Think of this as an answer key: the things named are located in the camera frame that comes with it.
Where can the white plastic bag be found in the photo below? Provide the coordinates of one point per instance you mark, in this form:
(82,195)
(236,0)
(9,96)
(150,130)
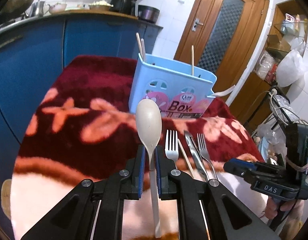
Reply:
(290,69)

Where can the blue base cabinets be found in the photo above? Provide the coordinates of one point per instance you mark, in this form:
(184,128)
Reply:
(33,53)

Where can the black wok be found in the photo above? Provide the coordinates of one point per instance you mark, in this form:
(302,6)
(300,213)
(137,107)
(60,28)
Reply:
(13,9)

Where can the wooden door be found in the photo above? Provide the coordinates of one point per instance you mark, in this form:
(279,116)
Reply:
(224,34)

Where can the steel peeler tongs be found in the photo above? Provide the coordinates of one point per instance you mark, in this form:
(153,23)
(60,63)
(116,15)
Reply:
(195,155)

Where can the black air fryer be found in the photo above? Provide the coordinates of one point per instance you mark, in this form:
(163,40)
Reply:
(124,6)

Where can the white ceramic bowl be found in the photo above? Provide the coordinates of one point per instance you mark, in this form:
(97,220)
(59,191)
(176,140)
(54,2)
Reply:
(56,8)

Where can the dark rice cooker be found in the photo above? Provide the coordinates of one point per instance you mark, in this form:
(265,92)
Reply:
(148,14)

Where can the red floral blanket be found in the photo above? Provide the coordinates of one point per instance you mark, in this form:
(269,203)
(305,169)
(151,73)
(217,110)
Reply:
(83,129)

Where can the bamboo chopstick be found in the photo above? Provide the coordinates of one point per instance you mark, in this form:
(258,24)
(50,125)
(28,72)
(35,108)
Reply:
(192,60)

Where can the steel fork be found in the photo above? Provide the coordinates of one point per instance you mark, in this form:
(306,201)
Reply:
(171,145)
(204,152)

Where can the person's right hand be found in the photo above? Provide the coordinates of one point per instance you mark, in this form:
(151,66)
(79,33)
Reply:
(293,223)

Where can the beige plastic spoon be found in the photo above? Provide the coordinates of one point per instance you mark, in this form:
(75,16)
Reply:
(149,125)

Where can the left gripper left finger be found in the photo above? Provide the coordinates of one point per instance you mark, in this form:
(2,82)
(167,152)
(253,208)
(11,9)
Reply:
(94,210)

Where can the wire rack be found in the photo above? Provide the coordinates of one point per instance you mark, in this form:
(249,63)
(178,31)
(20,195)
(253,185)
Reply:
(281,111)

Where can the cream chopstick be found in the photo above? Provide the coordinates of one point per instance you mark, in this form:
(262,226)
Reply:
(143,49)
(139,45)
(186,159)

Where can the metal bowl with food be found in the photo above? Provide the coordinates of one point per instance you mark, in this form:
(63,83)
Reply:
(100,5)

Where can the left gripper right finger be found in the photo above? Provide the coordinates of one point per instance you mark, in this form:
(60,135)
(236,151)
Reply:
(206,211)

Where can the steel kettle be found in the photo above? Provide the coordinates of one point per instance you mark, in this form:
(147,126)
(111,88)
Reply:
(39,9)

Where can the light blue utensil box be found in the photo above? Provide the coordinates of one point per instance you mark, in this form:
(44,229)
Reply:
(179,90)

